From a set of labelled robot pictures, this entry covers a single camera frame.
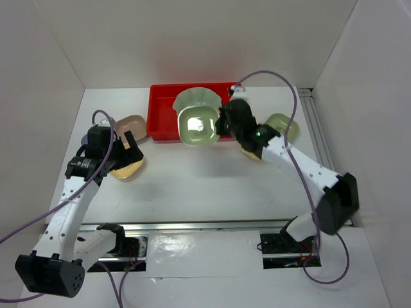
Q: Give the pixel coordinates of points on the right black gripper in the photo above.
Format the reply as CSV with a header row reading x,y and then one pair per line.
x,y
220,130

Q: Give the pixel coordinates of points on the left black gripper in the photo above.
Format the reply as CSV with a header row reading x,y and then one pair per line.
x,y
130,155

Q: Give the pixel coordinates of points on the green square plate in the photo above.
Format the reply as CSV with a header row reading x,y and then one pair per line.
x,y
279,122
197,125

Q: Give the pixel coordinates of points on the large green scalloped bowl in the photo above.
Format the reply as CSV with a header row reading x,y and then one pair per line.
x,y
197,97

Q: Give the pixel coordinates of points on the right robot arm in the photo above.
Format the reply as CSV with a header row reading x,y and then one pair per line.
x,y
333,197

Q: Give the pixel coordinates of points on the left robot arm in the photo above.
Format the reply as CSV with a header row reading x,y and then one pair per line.
x,y
59,261

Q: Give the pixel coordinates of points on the red plastic bin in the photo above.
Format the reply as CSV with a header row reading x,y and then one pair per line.
x,y
162,118

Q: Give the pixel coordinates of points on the yellow square plate left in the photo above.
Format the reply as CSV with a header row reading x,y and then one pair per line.
x,y
130,171

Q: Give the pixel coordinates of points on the yellow square plate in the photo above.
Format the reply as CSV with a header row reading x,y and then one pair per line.
x,y
130,171
251,155

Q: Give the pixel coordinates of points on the brown square plate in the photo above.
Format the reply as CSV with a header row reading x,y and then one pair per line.
x,y
134,123

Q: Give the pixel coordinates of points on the yellow square plate right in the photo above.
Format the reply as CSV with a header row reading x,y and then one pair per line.
x,y
251,155

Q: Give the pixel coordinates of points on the purple square plate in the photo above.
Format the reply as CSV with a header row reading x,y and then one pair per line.
x,y
84,140

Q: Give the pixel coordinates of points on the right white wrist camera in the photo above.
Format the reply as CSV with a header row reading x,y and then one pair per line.
x,y
238,92

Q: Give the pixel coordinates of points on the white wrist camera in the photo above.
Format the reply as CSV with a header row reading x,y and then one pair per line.
x,y
106,122
238,92

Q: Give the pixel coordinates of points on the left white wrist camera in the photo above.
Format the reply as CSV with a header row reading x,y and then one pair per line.
x,y
106,122

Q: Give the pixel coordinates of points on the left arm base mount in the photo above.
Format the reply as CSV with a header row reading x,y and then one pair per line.
x,y
100,246

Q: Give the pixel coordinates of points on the aluminium rail right side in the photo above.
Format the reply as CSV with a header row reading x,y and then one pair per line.
x,y
318,139

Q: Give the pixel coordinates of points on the aluminium rail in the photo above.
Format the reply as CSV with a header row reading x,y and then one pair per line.
x,y
204,225
318,139

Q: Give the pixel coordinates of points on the aluminium rail front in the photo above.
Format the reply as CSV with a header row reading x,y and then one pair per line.
x,y
204,225

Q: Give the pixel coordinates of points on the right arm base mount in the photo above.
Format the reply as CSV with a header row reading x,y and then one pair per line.
x,y
277,255

